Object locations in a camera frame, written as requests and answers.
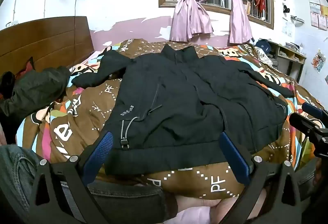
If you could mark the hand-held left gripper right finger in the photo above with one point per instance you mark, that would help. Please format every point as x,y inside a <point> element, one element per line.
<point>234,157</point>

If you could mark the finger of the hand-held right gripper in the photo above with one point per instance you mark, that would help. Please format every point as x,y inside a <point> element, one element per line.
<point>305,124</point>
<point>311,109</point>

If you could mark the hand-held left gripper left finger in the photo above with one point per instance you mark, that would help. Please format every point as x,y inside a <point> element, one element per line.
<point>98,154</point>

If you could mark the black jacket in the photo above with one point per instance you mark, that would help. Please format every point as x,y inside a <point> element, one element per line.
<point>184,101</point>

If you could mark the brown printed blanket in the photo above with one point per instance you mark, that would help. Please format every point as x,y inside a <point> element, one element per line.
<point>84,111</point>

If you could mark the person's jeans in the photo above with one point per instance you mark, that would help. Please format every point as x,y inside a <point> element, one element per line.
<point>123,201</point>

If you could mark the wooden shelf unit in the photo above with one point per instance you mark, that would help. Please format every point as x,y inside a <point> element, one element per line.
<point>288,56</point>

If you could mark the pink bed sheet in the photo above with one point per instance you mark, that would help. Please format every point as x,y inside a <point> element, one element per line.
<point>205,208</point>

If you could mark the white patterned cloth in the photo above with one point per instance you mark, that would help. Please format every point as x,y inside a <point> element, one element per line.
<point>264,57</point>

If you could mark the blue cap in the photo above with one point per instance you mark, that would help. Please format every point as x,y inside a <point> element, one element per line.
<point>262,45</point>

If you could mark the dark green jacket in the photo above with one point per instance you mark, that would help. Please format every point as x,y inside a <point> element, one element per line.
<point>33,90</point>

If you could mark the wooden headboard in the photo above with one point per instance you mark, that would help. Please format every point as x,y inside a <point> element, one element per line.
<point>43,39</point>

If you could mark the colourful wall sticker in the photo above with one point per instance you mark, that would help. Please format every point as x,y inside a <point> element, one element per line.
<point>318,61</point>

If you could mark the wall paper sheets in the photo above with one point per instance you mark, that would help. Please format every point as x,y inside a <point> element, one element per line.
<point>319,10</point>

